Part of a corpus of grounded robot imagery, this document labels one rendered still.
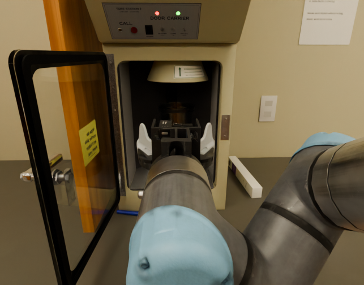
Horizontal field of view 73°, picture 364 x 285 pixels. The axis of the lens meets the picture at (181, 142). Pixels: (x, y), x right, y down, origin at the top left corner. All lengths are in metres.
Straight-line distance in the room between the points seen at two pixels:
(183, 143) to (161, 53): 0.37
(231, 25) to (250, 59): 0.53
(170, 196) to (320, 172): 0.13
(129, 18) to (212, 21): 0.17
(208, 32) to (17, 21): 0.83
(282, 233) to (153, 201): 0.12
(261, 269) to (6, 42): 1.18
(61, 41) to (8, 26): 0.67
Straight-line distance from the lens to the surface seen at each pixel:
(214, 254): 0.17
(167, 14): 0.56
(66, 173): 0.43
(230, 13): 0.57
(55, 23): 0.59
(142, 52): 0.64
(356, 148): 0.21
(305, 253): 0.26
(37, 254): 0.72
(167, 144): 0.29
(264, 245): 0.25
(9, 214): 0.91
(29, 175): 0.46
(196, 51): 0.63
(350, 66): 1.30
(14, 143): 1.34
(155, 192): 0.22
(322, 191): 0.23
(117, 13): 0.57
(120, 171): 0.72
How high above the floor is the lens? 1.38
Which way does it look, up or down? 20 degrees down
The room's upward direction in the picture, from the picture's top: straight up
